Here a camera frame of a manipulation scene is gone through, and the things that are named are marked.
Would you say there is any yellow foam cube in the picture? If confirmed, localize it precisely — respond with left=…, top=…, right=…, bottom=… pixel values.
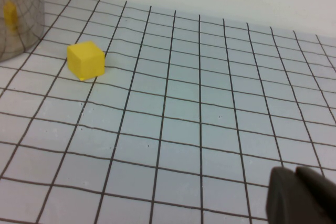
left=67, top=40, right=106, bottom=82

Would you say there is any stainless steel pot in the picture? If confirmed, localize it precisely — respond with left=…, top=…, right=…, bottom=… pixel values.
left=0, top=0, right=45, bottom=63

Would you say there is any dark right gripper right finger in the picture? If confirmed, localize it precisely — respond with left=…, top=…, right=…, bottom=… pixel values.
left=295, top=165, right=336, bottom=224

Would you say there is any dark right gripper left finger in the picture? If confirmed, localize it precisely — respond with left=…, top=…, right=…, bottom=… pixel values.
left=266, top=166, right=326, bottom=224

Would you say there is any grid-patterned white tablecloth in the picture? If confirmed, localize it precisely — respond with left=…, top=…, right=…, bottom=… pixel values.
left=0, top=0, right=336, bottom=224

